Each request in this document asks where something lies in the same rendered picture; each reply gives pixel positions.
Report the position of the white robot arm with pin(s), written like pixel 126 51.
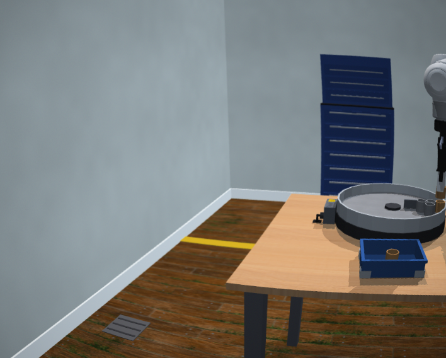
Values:
pixel 435 84

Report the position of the bronze bushing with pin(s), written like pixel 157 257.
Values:
pixel 440 195
pixel 439 206
pixel 392 254

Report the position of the blue crate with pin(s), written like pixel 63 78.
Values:
pixel 376 249

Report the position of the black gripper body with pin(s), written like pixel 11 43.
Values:
pixel 440 126

